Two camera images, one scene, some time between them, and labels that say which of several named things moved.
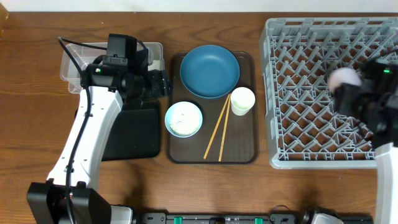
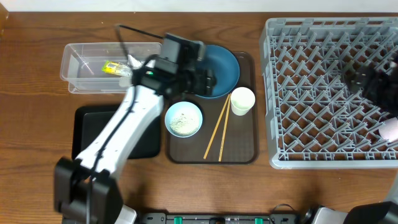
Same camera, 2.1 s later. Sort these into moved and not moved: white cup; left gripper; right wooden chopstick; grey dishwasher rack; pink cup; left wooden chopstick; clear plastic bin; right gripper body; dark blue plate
Moved: left gripper; right gripper body; pink cup
Not moved: dark blue plate; grey dishwasher rack; right wooden chopstick; left wooden chopstick; white cup; clear plastic bin
